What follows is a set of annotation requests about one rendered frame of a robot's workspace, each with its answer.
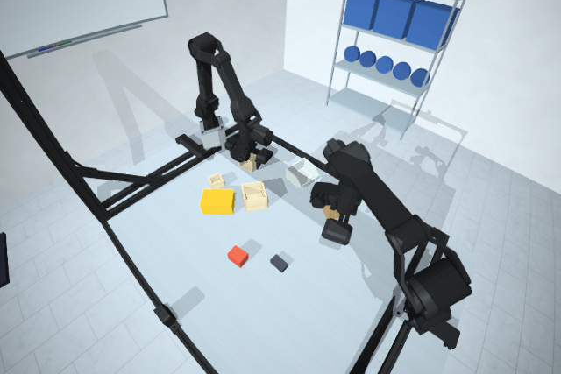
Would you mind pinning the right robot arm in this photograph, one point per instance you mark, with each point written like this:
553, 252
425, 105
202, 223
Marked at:
432, 289

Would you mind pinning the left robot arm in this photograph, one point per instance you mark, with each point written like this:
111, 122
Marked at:
203, 48

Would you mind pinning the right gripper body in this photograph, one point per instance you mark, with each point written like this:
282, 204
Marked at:
336, 230

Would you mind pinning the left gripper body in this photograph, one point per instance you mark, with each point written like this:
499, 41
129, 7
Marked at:
263, 155

